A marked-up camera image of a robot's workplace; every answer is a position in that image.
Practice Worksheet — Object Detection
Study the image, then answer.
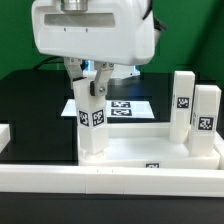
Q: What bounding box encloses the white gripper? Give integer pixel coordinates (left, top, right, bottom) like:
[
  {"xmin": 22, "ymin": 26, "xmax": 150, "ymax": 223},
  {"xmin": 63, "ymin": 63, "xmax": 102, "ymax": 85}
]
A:
[{"xmin": 32, "ymin": 0, "xmax": 155, "ymax": 96}]

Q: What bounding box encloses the white desk top tray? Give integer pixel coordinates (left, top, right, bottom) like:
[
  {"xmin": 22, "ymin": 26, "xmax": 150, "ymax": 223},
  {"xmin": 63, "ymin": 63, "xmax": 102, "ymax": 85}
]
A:
[{"xmin": 78, "ymin": 123, "xmax": 220, "ymax": 170}]

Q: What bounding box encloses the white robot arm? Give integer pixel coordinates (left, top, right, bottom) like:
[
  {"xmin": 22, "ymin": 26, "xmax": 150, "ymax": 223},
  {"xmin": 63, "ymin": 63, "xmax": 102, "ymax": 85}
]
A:
[{"xmin": 32, "ymin": 0, "xmax": 156, "ymax": 96}]

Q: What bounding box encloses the white marker sheet with tags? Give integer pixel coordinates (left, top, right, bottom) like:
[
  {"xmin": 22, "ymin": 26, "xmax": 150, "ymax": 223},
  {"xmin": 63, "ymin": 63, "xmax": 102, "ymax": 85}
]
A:
[{"xmin": 61, "ymin": 99, "xmax": 155, "ymax": 119}]

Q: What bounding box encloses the white left fence bar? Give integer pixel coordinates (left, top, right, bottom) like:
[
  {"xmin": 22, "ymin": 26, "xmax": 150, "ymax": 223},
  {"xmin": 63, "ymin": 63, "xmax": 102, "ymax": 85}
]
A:
[{"xmin": 0, "ymin": 124, "xmax": 10, "ymax": 153}]

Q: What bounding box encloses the white fence bar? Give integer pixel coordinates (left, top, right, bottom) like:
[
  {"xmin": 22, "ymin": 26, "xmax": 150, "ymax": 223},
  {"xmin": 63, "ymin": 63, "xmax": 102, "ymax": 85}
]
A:
[
  {"xmin": 0, "ymin": 124, "xmax": 10, "ymax": 153},
  {"xmin": 0, "ymin": 164, "xmax": 224, "ymax": 197},
  {"xmin": 215, "ymin": 134, "xmax": 224, "ymax": 170}
]

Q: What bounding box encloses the white front fence bar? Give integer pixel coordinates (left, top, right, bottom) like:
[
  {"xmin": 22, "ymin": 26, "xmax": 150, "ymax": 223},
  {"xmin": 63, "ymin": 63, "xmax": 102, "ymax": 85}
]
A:
[{"xmin": 0, "ymin": 164, "xmax": 224, "ymax": 197}]

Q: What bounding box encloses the white right fence bar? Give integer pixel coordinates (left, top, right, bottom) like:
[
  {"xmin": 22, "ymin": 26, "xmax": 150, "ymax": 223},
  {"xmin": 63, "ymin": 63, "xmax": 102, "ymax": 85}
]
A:
[{"xmin": 215, "ymin": 134, "xmax": 224, "ymax": 170}]

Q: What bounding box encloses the black thick cable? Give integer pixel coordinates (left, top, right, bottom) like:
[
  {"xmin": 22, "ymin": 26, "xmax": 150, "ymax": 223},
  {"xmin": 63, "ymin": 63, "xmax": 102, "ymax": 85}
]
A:
[{"xmin": 31, "ymin": 55, "xmax": 64, "ymax": 71}]

